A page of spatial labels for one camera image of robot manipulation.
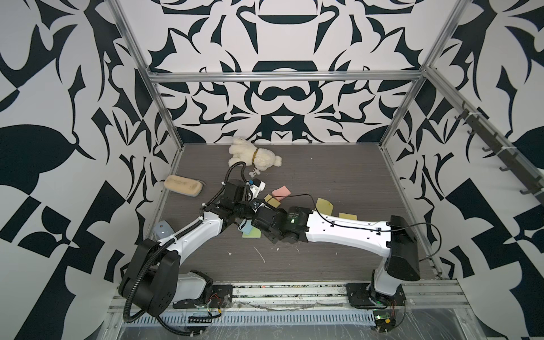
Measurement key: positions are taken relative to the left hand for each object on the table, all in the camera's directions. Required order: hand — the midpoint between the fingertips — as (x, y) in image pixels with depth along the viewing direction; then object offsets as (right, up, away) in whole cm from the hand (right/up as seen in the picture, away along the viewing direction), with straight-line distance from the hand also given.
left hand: (275, 207), depth 81 cm
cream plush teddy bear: (-7, +19, +21) cm, 29 cm away
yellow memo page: (+32, -7, +15) cm, 36 cm away
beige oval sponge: (-42, +7, +18) cm, 46 cm away
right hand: (-2, -4, -3) cm, 5 cm away
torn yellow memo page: (+22, -3, +17) cm, 29 cm away
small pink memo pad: (+3, +3, +19) cm, 19 cm away
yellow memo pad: (-2, 0, +18) cm, 18 cm away
